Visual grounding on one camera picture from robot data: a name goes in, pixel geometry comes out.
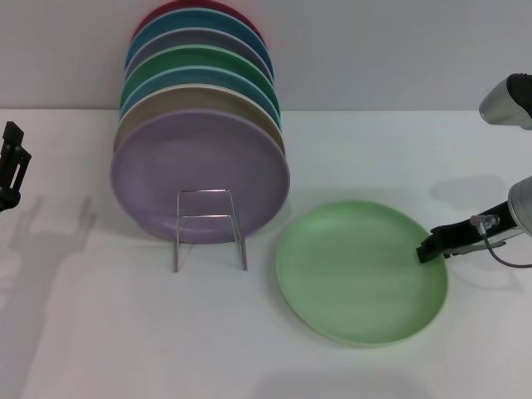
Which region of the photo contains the lavender plate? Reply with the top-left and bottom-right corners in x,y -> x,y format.
110,108 -> 291,245

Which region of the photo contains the light green plate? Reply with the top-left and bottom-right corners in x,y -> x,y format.
276,199 -> 451,349

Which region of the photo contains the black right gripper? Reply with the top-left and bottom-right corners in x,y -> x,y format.
416,201 -> 520,265

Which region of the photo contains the right gripper grey cable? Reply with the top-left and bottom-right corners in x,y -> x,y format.
470,213 -> 532,269

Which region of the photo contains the metal wire plate rack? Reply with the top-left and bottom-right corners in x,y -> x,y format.
172,189 -> 249,274

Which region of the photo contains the beige plate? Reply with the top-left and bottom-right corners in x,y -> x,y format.
112,83 -> 287,158

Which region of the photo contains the light blue plate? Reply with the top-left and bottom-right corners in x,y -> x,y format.
118,66 -> 283,122

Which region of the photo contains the dark green plate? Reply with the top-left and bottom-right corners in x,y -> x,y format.
120,46 -> 279,105

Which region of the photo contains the red plate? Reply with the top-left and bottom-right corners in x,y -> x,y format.
131,0 -> 264,43

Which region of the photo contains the grey purple plate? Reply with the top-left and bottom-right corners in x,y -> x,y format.
124,27 -> 275,81

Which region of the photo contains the teal blue plate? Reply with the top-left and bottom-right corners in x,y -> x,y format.
124,10 -> 275,80

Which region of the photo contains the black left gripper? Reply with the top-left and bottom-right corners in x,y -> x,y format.
0,121 -> 32,214

